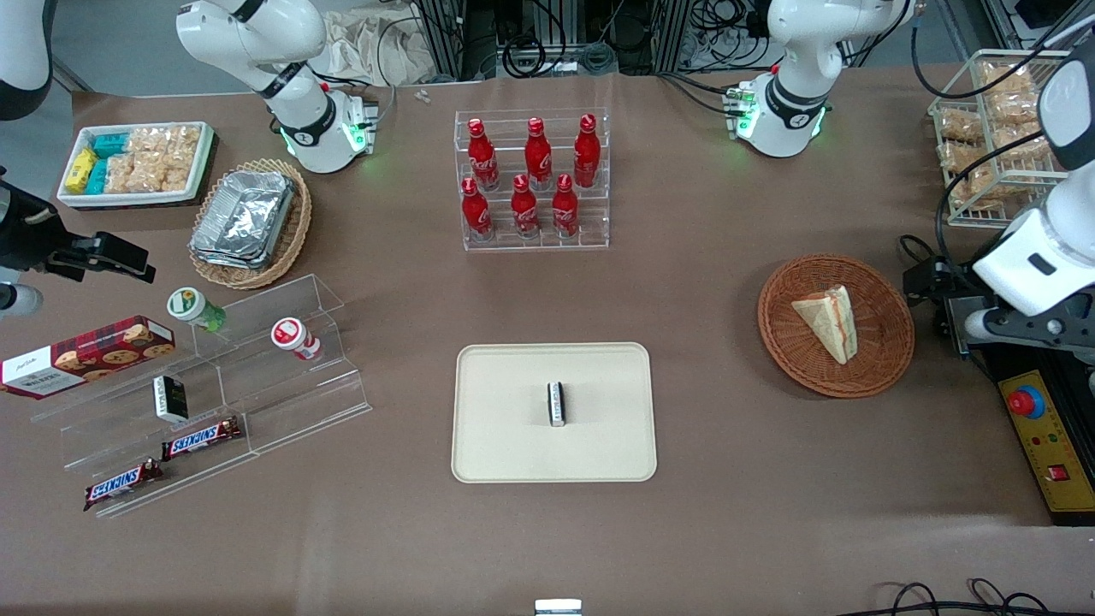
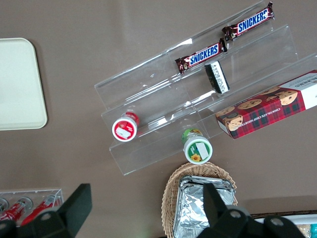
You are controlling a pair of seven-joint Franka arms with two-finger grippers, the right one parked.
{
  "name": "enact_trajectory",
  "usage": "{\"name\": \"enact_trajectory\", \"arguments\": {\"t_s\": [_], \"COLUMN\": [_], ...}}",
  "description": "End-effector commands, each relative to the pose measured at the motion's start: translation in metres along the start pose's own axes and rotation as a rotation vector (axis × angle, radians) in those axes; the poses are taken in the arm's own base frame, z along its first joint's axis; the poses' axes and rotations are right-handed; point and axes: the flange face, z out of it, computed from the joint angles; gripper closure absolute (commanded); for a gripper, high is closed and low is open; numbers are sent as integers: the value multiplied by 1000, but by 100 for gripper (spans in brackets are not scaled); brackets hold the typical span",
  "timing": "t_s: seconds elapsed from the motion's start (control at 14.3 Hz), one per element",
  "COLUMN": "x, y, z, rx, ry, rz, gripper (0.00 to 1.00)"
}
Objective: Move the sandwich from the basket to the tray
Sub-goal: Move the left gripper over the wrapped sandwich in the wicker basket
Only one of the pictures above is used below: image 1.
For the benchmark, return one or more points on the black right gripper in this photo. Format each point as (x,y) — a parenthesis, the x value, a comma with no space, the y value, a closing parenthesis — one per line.
(24,239)

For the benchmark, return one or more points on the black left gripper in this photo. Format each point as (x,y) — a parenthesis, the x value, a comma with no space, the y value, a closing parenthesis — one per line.
(948,296)

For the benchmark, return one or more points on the triangular sandwich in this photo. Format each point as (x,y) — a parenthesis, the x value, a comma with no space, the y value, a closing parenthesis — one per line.
(830,321)

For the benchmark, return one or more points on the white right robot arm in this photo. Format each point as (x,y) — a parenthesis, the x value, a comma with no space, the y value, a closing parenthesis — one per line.
(299,111)

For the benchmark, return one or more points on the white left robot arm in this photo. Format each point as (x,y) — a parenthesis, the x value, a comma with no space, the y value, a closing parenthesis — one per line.
(796,94)

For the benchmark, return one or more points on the aluminium foil tray stack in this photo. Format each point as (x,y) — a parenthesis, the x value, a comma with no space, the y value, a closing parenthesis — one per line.
(244,218)

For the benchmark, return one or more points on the round brown wicker basket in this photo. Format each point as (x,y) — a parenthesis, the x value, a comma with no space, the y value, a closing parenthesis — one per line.
(787,359)

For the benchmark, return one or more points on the oval light wicker basket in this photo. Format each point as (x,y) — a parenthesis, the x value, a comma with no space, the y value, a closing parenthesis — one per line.
(295,231)

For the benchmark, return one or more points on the beige plastic serving tray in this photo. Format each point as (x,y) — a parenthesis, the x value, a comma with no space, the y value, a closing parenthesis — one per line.
(505,428)

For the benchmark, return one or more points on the grey metal side plate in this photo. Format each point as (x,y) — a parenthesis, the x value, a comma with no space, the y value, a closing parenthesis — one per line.
(958,329)

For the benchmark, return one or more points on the white rectangular snack bin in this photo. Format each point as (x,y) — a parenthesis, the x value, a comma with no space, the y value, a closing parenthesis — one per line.
(128,198)

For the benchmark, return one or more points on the teal snack packet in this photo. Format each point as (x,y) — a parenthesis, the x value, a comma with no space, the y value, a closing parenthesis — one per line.
(97,175)
(111,144)

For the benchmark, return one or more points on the yellow snack packet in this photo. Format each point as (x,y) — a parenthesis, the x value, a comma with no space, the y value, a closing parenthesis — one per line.
(81,169)

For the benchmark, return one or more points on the clear bag of puffed snacks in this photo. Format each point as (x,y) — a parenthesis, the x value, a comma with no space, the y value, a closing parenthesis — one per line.
(162,141)
(135,175)
(181,169)

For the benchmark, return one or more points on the red tartan cookie box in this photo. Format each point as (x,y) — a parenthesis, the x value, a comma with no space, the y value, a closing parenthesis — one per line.
(94,355)

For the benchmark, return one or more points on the clear bag of brown crackers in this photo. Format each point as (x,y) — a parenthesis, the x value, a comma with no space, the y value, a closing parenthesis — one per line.
(975,188)
(960,126)
(967,156)
(1009,107)

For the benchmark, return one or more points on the green lidded cup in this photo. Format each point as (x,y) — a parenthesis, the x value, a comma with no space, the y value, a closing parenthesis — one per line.
(192,306)

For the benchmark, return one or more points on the black countertop appliance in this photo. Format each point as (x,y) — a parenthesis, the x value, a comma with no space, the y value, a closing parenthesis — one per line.
(1052,361)

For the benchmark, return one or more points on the small black white snack bar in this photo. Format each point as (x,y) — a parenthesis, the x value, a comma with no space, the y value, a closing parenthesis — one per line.
(170,399)
(557,404)

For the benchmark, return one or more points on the clear acrylic step riser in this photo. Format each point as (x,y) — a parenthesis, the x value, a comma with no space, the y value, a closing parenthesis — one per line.
(111,428)
(291,402)

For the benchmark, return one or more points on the brown Snickers bar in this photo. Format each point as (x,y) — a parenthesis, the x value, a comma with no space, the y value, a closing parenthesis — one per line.
(201,438)
(122,485)

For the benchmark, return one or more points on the red lidded cup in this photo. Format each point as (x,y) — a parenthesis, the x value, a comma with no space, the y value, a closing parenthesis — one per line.
(291,335)

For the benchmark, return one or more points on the yellow emergency stop box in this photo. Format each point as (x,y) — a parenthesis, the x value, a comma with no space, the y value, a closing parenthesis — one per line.
(1056,462)

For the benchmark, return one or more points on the beige crumpled cloth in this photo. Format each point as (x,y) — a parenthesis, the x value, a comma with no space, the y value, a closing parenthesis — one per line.
(359,43)

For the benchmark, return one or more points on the clear acrylic bottle rack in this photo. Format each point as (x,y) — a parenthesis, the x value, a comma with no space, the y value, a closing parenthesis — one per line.
(590,218)

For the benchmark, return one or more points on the red cola bottle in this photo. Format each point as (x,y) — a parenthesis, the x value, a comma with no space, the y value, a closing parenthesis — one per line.
(483,158)
(587,154)
(476,214)
(565,210)
(537,158)
(524,212)

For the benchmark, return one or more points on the white grey device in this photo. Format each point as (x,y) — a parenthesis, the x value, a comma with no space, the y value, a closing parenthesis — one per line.
(558,608)

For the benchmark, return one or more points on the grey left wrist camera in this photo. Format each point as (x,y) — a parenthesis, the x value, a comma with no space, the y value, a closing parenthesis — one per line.
(979,327)

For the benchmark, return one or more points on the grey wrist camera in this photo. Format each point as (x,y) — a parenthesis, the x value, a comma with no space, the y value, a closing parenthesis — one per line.
(979,327)
(17,301)

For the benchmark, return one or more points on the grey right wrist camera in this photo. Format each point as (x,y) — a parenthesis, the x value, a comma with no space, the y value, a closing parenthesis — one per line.
(17,301)

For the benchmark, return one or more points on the aluminium frame rack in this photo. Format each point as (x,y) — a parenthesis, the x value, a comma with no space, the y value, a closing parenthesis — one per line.
(462,34)

